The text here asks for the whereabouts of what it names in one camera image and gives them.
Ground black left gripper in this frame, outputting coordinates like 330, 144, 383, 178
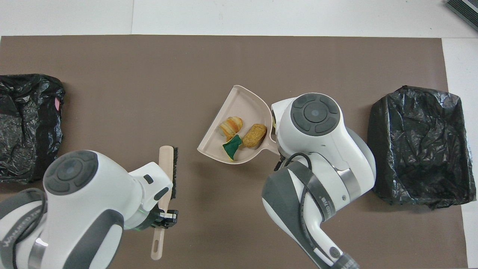
149, 208, 179, 230

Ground beige brush black bristles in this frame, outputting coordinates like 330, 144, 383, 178
150, 146, 179, 261

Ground small yellow green sponge wedge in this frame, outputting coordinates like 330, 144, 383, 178
223, 134, 242, 161

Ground striped bread slice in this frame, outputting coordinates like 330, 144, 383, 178
219, 116, 243, 139

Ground brown bread roll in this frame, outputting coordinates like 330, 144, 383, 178
242, 124, 268, 148

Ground beige plastic dustpan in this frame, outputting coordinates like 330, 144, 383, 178
197, 85, 280, 165

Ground black bag bin pink tag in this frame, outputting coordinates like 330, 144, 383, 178
0, 74, 66, 184

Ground black bag lined bin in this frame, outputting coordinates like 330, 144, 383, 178
367, 86, 477, 210

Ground brown table mat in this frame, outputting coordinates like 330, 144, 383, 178
0, 35, 468, 269

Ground grey vent grille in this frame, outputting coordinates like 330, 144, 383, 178
446, 0, 478, 22

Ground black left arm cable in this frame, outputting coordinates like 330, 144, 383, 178
9, 189, 48, 269

